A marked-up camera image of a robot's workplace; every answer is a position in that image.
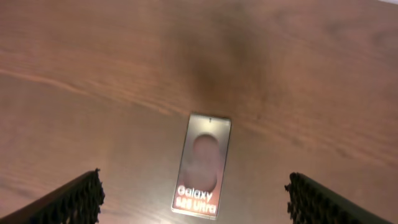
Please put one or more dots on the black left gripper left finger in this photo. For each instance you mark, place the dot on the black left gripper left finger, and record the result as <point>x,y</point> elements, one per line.
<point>78,201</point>

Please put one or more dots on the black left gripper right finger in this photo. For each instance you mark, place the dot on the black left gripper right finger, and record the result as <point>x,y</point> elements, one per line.
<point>311,202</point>

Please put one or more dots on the Galaxy smartphone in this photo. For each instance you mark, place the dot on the Galaxy smartphone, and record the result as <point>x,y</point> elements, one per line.
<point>200,175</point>

